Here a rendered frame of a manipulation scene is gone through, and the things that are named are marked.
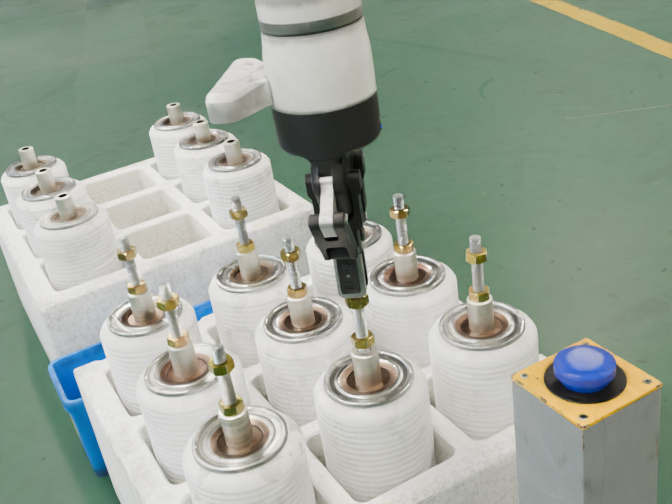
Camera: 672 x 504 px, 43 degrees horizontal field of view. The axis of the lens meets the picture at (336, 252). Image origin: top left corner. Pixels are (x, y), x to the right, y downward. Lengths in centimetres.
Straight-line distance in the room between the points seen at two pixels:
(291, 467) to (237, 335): 26
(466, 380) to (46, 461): 60
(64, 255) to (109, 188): 36
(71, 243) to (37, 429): 26
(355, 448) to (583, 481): 20
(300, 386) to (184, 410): 11
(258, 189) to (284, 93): 61
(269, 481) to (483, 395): 21
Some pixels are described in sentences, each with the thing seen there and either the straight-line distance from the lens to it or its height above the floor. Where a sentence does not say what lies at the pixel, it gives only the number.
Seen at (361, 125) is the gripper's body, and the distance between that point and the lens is 59.
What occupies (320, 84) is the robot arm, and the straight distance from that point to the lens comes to 57.
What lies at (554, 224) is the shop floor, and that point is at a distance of 148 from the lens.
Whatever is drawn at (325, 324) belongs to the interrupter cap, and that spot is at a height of 25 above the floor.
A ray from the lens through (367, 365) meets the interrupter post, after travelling 70.
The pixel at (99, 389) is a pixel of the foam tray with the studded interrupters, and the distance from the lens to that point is 93.
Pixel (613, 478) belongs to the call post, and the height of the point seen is 26.
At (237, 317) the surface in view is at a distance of 89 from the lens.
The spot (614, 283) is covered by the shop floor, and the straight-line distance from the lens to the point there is 132.
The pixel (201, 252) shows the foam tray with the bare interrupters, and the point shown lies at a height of 18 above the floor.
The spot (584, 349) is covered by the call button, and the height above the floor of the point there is 33.
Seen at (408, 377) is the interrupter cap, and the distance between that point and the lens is 72.
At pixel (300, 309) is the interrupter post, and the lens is 80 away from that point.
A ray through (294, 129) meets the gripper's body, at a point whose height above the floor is 49.
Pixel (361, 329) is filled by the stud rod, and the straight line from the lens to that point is 69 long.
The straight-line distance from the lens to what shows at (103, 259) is 115.
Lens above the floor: 68
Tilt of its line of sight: 28 degrees down
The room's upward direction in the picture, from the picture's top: 9 degrees counter-clockwise
